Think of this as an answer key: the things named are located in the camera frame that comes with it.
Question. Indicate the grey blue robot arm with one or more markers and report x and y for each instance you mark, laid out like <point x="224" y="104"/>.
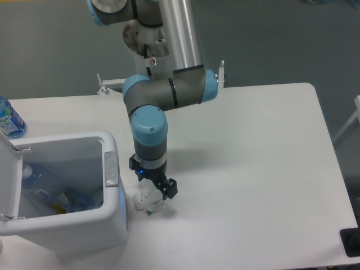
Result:
<point x="147" y="100"/>

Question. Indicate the white pedestal base bracket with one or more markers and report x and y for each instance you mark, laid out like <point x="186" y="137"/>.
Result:
<point x="107" y="87"/>

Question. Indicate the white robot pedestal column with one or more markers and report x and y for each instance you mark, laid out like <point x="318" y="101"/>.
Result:
<point x="150" y="50"/>

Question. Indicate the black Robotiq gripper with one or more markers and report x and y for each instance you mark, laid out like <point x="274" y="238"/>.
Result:
<point x="154" y="171"/>

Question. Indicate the white paper trash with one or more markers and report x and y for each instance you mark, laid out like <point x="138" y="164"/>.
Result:
<point x="148" y="199"/>

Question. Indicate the clear crushed plastic bottle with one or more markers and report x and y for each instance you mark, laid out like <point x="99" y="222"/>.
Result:
<point x="36" y="178"/>

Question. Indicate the blue labelled water bottle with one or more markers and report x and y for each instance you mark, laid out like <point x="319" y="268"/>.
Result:
<point x="12" y="124"/>

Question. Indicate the white plastic trash can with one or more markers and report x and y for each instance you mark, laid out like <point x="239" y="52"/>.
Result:
<point x="89" y="162"/>

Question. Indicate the trash inside the can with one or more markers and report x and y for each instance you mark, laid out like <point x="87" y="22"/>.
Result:
<point x="69" y="201"/>

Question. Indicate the white frame at right edge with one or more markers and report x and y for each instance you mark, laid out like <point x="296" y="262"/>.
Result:
<point x="348" y="127"/>

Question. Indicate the black device at table edge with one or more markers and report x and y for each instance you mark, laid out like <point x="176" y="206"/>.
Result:
<point x="350" y="239"/>

